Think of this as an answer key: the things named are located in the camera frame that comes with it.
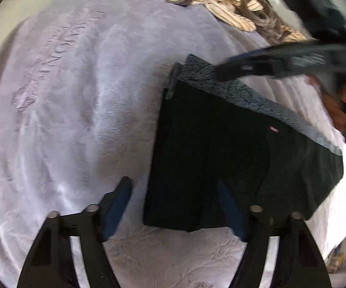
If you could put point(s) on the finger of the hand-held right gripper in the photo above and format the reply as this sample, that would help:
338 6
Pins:
250 70
286 51

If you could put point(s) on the person's right hand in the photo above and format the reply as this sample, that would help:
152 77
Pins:
334 108

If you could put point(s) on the small yellow object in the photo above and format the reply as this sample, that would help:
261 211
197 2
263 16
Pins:
337 261

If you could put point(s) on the lavender plush blanket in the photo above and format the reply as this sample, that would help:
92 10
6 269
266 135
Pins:
71 96

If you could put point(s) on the black pants grey patterned waistband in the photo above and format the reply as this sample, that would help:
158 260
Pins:
214 144

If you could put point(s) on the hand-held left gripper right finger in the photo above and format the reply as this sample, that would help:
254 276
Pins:
229 207

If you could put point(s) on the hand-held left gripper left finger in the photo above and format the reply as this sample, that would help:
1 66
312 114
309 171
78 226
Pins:
119 204

